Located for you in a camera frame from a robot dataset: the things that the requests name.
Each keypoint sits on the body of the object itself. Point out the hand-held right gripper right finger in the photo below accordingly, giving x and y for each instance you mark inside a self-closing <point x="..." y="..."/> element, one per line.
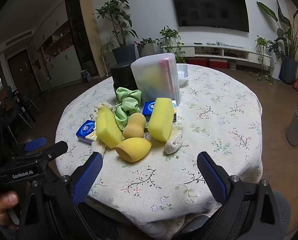
<point x="211" y="177"/>

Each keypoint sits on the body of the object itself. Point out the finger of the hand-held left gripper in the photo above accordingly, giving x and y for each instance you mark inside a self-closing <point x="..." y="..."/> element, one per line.
<point x="54" y="150"/>
<point x="35" y="142"/>

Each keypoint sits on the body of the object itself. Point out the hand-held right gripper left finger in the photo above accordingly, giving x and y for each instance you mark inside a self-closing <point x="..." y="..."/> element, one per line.
<point x="87" y="177"/>

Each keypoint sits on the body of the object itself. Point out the blue tissue packet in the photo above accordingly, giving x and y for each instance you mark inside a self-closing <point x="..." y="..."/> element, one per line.
<point x="149" y="108"/>
<point x="85" y="131"/>

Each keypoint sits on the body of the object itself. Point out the yellow rectangular sponge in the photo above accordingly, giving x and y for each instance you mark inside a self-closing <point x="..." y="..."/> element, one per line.
<point x="161" y="121"/>
<point x="107" y="128"/>

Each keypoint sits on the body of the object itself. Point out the yellow teardrop makeup sponge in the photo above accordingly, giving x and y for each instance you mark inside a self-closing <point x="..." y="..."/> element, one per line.
<point x="132" y="150"/>

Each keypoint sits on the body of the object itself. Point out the white plastic tray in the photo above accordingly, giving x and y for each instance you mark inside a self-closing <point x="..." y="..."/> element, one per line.
<point x="182" y="76"/>

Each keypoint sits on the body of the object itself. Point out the person's left hand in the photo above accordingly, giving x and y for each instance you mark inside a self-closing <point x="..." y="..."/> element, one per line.
<point x="5" y="205"/>

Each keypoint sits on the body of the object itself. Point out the dark chair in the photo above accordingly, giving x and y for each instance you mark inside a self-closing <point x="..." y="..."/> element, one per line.
<point x="16" y="107"/>

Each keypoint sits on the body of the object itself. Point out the floral tablecloth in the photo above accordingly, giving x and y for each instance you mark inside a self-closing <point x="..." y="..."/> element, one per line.
<point x="209" y="120"/>

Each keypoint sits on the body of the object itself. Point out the tan gourd-shaped makeup sponge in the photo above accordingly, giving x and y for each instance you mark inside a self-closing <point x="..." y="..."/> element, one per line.
<point x="135" y="126"/>

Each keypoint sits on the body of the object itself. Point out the dark entrance door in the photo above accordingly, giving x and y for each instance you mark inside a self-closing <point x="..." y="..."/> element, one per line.
<point x="23" y="71"/>

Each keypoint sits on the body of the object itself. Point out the green satin scrunchie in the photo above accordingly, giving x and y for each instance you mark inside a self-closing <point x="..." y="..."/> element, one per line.
<point x="127" y="103"/>

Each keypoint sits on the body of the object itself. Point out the black cylinder container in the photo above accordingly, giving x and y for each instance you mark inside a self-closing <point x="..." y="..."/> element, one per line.
<point x="121" y="76"/>

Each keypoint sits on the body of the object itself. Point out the red storage box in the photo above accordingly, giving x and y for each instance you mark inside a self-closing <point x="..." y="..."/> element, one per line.
<point x="217" y="63"/>
<point x="197" y="62"/>

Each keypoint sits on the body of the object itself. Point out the translucent plastic storage box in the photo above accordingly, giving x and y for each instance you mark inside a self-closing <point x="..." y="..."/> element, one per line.
<point x="155" y="77"/>

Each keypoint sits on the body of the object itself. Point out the small white pot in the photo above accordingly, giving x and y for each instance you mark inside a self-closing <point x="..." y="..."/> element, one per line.
<point x="232" y="64"/>

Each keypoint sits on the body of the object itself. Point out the white television cabinet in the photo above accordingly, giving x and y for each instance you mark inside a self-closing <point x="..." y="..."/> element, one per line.
<point x="219" y="51"/>

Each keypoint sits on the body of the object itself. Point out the trailing vine plant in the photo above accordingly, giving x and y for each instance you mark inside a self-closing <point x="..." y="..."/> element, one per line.
<point x="266" y="52"/>

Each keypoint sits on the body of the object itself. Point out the tall tree in dark pot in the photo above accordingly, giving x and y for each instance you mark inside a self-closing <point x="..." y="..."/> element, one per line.
<point x="121" y="27"/>

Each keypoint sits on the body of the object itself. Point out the trailing pothos plant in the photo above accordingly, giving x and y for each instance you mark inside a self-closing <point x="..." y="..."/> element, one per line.
<point x="171" y="40"/>

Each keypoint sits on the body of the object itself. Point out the large-leaf plant in grey pot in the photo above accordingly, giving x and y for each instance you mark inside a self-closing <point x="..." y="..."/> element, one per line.
<point x="288" y="42"/>

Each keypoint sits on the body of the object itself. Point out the wall shelving cabinet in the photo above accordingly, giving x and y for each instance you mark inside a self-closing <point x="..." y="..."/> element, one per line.
<point x="61" y="47"/>

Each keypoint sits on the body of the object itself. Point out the wall-mounted black television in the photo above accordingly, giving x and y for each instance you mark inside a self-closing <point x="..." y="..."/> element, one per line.
<point x="210" y="10"/>

